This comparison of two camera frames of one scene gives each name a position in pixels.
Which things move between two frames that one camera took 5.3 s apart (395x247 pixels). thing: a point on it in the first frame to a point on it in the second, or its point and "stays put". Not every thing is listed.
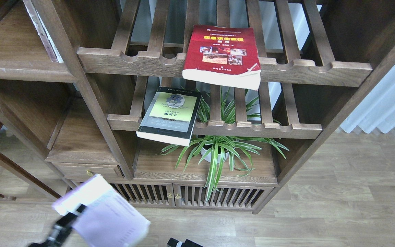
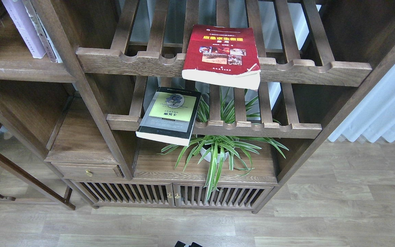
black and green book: [172, 117] stays put
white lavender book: [109, 220] to [25, 26]
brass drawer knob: [89, 173] stays put
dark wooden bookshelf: [184, 104] stays put
